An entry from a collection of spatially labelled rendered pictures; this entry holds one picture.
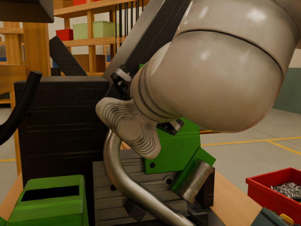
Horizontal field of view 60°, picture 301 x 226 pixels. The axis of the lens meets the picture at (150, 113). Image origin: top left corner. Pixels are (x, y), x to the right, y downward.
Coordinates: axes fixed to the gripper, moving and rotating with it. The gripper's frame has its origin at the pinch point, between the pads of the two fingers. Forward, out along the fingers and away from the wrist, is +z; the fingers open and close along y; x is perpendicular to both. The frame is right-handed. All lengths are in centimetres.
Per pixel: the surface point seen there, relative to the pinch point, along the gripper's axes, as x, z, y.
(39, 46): -5, 72, 45
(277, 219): -3.3, 3.4, -37.4
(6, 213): 39, 34, 5
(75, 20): -244, 824, 300
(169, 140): 0.2, 2.8, -8.9
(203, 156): -2.0, 2.5, -16.1
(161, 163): 4.4, 2.8, -10.7
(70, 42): -72, 334, 115
